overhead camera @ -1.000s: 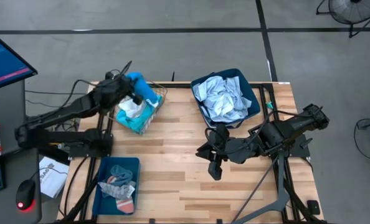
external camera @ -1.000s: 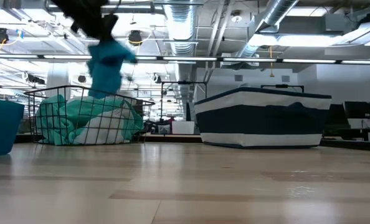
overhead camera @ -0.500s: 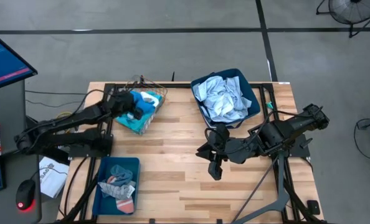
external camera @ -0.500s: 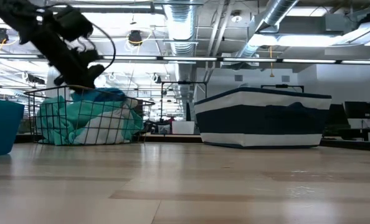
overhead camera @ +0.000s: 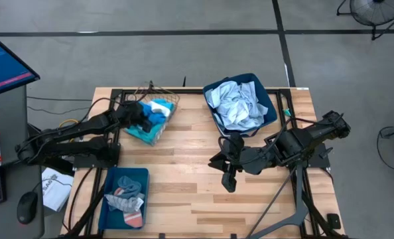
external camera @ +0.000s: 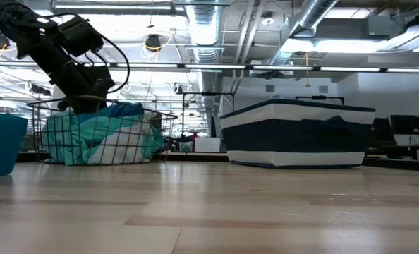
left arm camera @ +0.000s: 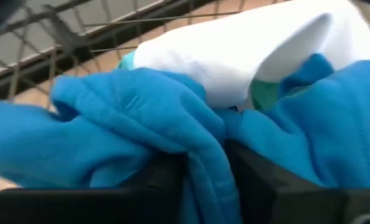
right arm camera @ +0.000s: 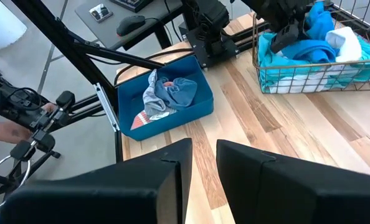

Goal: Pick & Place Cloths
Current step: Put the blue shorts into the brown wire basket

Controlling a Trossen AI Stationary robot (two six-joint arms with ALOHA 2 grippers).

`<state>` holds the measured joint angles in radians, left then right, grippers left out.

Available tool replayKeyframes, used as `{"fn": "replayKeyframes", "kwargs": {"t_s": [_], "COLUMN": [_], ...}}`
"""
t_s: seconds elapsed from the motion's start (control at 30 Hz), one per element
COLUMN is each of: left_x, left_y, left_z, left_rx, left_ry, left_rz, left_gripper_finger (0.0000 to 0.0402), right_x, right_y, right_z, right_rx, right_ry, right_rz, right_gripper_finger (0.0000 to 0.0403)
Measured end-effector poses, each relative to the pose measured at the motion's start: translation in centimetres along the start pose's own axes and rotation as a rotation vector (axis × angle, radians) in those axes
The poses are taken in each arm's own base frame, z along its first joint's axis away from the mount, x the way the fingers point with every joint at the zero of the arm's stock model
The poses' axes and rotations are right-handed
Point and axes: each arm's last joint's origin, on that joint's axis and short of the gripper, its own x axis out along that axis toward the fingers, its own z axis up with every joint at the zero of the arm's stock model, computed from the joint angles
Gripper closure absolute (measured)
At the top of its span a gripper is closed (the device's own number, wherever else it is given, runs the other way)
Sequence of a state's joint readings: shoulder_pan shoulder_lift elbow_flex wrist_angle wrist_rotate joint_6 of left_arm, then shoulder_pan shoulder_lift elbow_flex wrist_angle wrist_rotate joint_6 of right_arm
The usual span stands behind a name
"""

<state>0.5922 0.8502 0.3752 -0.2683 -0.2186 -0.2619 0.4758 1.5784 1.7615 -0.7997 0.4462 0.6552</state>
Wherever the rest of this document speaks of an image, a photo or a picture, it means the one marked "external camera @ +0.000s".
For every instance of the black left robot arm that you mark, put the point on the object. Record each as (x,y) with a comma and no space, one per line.
(19,21)

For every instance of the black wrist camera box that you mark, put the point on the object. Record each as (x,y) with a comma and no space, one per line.
(80,35)

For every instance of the long overhead light bar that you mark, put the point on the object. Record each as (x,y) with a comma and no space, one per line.
(213,66)

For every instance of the black monitor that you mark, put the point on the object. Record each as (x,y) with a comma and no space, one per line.
(384,132)
(405,124)

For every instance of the navy and white fabric bin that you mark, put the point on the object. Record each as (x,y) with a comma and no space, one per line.
(294,137)

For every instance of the blue cloth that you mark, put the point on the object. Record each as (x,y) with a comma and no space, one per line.
(125,110)

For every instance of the bright fluorescent ceiling light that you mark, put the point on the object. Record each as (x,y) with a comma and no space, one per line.
(350,46)

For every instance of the white box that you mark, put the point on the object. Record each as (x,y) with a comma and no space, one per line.
(207,144)

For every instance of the small black ceiling fixture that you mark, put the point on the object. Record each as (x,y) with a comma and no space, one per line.
(40,90)

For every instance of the silver slanted ventilation duct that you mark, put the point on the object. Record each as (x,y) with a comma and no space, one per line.
(311,14)

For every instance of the teal plastic bin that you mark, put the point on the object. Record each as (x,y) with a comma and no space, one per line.
(1,144)

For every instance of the silver ribbed ventilation duct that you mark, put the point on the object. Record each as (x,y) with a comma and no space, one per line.
(204,35)

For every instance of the black metal frame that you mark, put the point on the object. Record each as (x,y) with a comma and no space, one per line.
(319,97)

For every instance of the teal and white cloth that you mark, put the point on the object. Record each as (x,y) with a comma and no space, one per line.
(89,137)

